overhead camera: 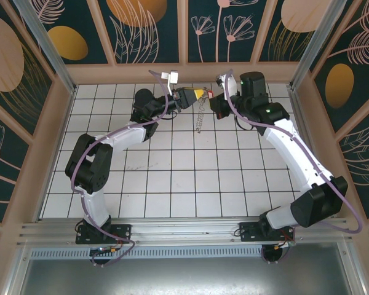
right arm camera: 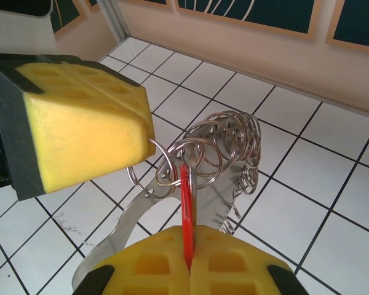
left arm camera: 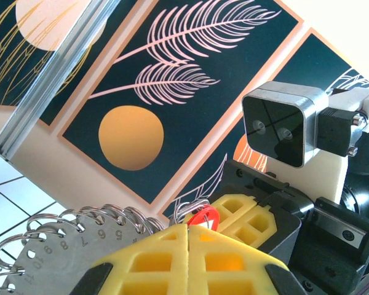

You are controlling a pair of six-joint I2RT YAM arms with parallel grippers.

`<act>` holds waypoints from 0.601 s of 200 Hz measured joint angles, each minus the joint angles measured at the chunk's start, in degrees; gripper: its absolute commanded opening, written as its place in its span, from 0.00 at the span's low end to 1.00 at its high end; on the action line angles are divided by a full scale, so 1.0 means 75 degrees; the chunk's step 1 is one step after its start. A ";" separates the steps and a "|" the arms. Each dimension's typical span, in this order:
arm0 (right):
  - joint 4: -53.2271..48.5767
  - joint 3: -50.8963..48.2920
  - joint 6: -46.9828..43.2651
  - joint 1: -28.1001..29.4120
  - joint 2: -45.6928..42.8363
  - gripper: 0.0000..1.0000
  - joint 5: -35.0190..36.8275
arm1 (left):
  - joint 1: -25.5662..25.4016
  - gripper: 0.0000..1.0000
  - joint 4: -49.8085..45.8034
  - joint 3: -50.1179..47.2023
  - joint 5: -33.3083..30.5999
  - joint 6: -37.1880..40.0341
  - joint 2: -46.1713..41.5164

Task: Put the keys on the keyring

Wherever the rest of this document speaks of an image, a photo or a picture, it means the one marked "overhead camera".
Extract grey metal sheet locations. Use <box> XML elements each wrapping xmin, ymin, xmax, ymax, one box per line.
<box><xmin>17</xmin><ymin>258</ymin><xmax>354</xmax><ymax>295</ymax></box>

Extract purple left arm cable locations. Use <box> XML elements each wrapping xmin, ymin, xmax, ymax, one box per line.
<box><xmin>70</xmin><ymin>69</ymin><xmax>170</xmax><ymax>269</ymax></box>

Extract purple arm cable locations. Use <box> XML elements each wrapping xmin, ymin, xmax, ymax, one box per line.
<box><xmin>215</xmin><ymin>69</ymin><xmax>363</xmax><ymax>265</ymax></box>
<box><xmin>70</xmin><ymin>69</ymin><xmax>170</xmax><ymax>269</ymax></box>

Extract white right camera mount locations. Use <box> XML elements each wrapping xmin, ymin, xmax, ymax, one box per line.
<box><xmin>223</xmin><ymin>75</ymin><xmax>239</xmax><ymax>101</ymax></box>

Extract aluminium side rail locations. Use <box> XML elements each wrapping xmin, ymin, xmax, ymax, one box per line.
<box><xmin>288</xmin><ymin>88</ymin><xmax>338</xmax><ymax>219</ymax></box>

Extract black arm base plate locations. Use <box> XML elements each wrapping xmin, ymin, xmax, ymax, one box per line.
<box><xmin>239</xmin><ymin>221</ymin><xmax>296</xmax><ymax>244</ymax></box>
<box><xmin>76</xmin><ymin>223</ymin><xmax>133</xmax><ymax>245</ymax></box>

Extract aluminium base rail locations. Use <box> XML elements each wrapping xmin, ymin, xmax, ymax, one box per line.
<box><xmin>17</xmin><ymin>216</ymin><xmax>354</xmax><ymax>247</ymax></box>

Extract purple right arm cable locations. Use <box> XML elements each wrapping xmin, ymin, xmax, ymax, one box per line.
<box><xmin>215</xmin><ymin>69</ymin><xmax>363</xmax><ymax>265</ymax></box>

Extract slotted grey cable duct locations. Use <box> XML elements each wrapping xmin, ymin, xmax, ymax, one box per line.
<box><xmin>26</xmin><ymin>247</ymin><xmax>267</xmax><ymax>261</ymax></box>

